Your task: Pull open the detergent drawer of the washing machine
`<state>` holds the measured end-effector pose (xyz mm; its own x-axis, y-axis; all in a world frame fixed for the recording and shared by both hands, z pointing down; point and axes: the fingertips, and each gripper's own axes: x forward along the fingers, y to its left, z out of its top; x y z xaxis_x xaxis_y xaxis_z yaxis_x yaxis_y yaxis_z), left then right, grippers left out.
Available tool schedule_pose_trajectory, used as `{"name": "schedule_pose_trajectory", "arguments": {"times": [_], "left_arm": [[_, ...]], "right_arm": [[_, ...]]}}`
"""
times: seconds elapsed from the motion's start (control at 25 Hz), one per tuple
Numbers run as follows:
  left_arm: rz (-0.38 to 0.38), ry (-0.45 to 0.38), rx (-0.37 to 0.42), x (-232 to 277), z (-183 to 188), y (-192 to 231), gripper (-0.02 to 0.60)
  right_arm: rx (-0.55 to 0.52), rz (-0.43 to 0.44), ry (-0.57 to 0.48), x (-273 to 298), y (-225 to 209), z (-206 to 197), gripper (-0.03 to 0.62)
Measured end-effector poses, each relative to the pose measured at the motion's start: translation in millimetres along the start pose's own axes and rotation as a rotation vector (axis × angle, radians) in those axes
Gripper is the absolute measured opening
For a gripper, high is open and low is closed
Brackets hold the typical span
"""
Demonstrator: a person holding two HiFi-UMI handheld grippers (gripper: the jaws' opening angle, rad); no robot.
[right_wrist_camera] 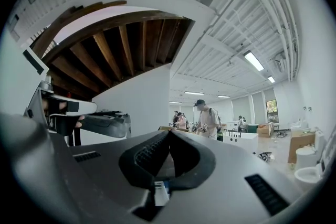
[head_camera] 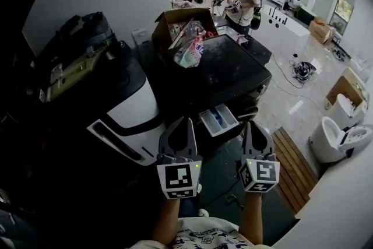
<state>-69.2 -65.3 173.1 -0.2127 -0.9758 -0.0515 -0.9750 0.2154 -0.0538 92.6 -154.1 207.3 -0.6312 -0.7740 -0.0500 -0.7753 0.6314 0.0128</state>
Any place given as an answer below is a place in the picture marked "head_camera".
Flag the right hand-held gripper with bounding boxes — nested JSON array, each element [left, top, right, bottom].
[[238, 120, 281, 194]]

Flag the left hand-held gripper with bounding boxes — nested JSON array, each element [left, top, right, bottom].
[[156, 117, 203, 200]]

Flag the white detergent drawer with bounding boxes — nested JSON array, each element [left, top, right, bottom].
[[198, 104, 241, 138]]

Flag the person's left forearm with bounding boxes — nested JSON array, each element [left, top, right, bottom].
[[150, 197, 182, 243]]

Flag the person's right forearm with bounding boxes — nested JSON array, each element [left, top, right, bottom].
[[238, 190, 265, 244]]

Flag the white and black washing machine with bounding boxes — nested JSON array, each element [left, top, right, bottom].
[[85, 40, 167, 167]]

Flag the white toilet with open lid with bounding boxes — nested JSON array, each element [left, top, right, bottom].
[[308, 115, 373, 164]]

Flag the black front-load washing machine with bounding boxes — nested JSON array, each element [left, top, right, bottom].
[[157, 33, 273, 134]]

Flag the open cardboard box of items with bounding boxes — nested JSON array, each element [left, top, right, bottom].
[[151, 7, 220, 52]]

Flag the wooden slatted bench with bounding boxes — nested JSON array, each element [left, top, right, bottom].
[[270, 126, 319, 214]]

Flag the black round floor device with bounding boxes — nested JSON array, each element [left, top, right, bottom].
[[292, 60, 317, 83]]

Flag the pink and white plastic pouch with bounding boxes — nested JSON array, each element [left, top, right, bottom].
[[173, 36, 205, 69]]

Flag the person's white printed shirt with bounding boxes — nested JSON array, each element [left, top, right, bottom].
[[125, 215, 265, 249]]

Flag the white toilet in cardboard box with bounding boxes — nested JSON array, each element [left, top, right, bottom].
[[324, 66, 368, 128]]

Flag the white air purifier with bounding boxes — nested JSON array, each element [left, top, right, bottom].
[[131, 28, 153, 68]]

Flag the white counter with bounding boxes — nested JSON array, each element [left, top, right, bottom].
[[272, 154, 373, 249]]

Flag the closed cardboard box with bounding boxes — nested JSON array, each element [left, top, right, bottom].
[[308, 18, 336, 45]]

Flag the black and olive vacuum cleaner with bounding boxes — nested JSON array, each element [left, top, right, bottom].
[[36, 10, 119, 104]]

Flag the window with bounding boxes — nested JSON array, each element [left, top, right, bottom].
[[328, 0, 355, 36]]

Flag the black floor cable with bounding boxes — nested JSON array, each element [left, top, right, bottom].
[[224, 194, 245, 211]]

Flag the grey floor cable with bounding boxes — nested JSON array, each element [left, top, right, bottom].
[[269, 54, 327, 111]]

